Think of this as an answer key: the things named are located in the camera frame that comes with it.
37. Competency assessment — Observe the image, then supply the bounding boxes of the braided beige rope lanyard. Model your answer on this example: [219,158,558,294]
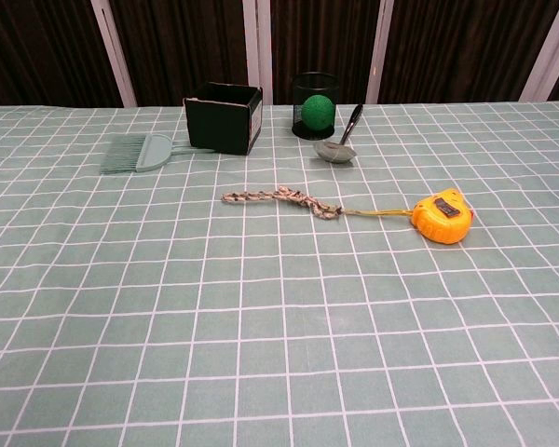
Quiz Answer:
[221,185,416,222]

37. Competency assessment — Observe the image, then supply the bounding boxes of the yellow tape measure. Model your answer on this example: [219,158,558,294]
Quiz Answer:
[410,186,475,245]

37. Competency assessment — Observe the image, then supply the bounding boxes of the black mesh pen holder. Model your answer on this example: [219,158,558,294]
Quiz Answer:
[291,71,341,141]

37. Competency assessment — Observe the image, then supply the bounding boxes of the green checked tablecloth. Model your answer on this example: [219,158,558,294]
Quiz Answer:
[0,100,559,447]

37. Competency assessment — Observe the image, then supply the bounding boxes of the black cardboard box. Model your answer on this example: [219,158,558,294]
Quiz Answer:
[183,81,265,156]

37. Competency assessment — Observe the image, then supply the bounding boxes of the green ball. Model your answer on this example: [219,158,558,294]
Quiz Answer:
[300,94,336,129]

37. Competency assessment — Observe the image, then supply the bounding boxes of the pale green plastic brush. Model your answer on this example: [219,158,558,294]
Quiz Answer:
[100,132,215,176]

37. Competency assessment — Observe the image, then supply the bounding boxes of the dark pleated curtain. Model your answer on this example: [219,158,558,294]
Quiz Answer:
[0,0,559,108]

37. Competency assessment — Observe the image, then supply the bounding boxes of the metal ladle black handle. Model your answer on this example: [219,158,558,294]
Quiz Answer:
[312,103,365,166]

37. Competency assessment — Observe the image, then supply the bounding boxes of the white frame post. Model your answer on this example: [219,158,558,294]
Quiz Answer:
[365,0,396,105]
[90,0,138,108]
[241,0,275,106]
[521,0,559,102]

